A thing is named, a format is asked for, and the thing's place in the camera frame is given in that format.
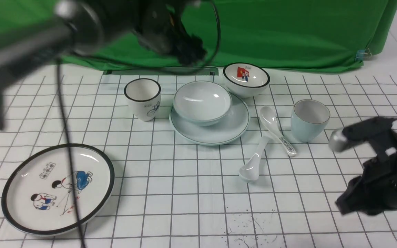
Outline white black-rimmed picture bowl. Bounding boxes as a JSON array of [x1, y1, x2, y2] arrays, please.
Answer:
[[223, 62, 271, 98]]

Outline blue binder clip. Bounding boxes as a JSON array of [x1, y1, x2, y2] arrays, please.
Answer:
[[355, 48, 373, 61]]

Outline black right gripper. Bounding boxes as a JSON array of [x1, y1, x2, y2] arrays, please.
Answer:
[[335, 117, 397, 216]]

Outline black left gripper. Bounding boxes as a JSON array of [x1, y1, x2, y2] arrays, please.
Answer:
[[133, 0, 206, 66]]

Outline pale blue flat plate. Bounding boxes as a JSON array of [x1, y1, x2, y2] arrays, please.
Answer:
[[169, 94, 251, 146]]

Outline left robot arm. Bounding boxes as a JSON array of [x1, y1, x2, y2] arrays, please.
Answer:
[[0, 0, 206, 130]]

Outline white black-rimmed bicycle cup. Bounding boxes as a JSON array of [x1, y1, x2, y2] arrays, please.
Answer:
[[123, 78, 161, 122]]

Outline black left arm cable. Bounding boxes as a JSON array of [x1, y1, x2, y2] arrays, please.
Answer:
[[56, 59, 88, 248]]

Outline black-rimmed cartoon plate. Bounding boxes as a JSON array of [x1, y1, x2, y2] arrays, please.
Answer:
[[1, 143, 115, 237]]

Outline green backdrop cloth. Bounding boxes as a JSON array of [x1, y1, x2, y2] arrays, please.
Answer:
[[0, 0, 397, 73]]

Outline pale blue cup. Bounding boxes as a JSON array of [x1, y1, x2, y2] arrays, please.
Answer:
[[291, 99, 330, 143]]

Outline pale blue bowl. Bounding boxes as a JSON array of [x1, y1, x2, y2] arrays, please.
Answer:
[[173, 81, 233, 126]]

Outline white spoon with label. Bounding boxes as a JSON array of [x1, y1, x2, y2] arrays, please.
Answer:
[[259, 106, 297, 157]]

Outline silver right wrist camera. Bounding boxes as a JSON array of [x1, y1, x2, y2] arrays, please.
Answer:
[[329, 128, 351, 153]]

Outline plain white spoon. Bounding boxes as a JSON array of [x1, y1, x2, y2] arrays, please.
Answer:
[[238, 135, 271, 182]]

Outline white grid tablecloth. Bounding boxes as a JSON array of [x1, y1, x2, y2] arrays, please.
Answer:
[[0, 64, 397, 248]]

